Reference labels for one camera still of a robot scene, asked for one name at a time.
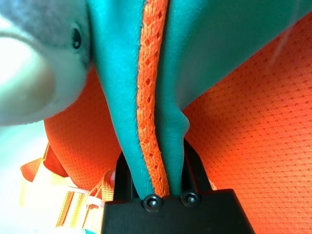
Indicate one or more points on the teal and orange backpack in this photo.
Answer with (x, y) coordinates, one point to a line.
(243, 146)

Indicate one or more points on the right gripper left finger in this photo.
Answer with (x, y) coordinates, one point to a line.
(124, 180)

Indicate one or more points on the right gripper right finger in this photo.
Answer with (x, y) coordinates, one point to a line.
(195, 173)

